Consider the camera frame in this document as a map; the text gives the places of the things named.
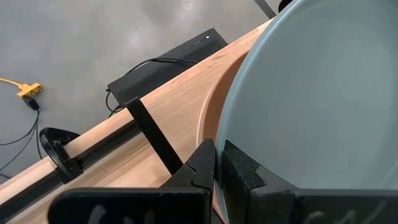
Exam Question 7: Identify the beige plate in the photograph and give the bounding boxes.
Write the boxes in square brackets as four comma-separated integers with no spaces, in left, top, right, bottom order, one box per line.
[196,51,249,224]

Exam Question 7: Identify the thin black cable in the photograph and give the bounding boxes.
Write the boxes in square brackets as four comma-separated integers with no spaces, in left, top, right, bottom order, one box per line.
[104,57,200,118]

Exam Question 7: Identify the black plug with cables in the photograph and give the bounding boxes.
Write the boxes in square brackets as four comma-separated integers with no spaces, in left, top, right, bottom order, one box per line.
[0,96,43,180]

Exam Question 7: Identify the wooden shelf with black frame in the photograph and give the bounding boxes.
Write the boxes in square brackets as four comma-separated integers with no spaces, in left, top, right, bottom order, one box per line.
[125,96,185,175]

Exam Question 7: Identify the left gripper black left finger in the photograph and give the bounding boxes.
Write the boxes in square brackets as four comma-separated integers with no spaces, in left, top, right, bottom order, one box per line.
[160,138,216,224]

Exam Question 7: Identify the black box with indicator lights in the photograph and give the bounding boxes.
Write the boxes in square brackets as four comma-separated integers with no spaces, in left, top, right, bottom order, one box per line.
[106,27,229,108]

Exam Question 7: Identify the black table clamp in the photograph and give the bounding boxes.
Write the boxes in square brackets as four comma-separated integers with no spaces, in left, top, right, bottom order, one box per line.
[0,119,142,223]

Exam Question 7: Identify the yellow extension cord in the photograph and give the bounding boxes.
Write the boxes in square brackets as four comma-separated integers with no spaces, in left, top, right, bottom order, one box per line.
[0,77,44,99]

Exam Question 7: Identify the grey-green plate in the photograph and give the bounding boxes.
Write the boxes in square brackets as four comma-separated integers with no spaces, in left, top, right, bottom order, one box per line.
[215,0,398,224]

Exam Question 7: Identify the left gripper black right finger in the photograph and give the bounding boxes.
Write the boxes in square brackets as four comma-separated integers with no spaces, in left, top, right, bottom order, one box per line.
[221,139,299,224]

